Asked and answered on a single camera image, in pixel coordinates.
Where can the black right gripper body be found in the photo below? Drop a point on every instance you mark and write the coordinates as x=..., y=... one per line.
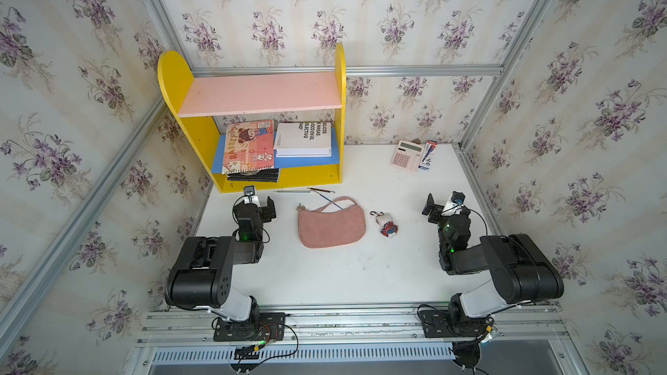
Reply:
x=442, y=224

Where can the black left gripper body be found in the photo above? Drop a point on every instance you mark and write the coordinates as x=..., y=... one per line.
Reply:
x=260, y=231

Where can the white kitty plush keychain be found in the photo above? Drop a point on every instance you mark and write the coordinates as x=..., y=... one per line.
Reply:
x=388, y=228

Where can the pink corduroy handbag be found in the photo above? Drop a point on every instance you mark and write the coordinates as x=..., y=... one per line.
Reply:
x=318, y=229

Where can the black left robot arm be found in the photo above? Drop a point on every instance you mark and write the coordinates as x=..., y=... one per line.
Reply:
x=201, y=278

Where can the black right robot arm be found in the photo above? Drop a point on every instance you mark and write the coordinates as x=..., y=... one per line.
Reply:
x=519, y=271

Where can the green pencil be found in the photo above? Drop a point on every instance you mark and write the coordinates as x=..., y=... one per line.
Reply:
x=293, y=191

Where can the black book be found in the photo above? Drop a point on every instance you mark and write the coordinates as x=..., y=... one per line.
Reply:
x=265, y=175

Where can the blue white pencil box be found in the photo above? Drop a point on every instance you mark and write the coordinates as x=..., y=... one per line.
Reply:
x=427, y=156

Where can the pink calculator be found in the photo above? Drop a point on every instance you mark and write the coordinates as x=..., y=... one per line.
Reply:
x=407, y=156

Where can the colourful cartoon spiral notebook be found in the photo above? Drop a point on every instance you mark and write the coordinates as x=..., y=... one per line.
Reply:
x=249, y=147

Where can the white thick book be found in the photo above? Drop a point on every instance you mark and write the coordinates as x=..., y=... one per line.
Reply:
x=312, y=139

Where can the yellow pink wooden shelf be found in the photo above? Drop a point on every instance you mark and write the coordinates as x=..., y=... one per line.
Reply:
x=195, y=102

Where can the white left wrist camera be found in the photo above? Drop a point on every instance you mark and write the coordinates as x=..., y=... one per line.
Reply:
x=250, y=196

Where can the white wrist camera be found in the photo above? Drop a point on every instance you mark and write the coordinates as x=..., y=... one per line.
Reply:
x=250, y=196
x=454, y=203

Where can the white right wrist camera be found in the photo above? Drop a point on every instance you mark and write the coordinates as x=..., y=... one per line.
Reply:
x=454, y=203

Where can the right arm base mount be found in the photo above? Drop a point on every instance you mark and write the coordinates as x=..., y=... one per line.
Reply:
x=452, y=322

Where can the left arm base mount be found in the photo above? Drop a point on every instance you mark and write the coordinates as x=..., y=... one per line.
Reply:
x=250, y=323

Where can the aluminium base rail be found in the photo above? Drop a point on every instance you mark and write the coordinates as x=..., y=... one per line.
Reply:
x=376, y=338

